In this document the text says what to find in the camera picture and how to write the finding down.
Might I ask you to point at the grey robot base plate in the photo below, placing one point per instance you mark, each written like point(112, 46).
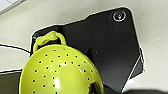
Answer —
point(106, 40)

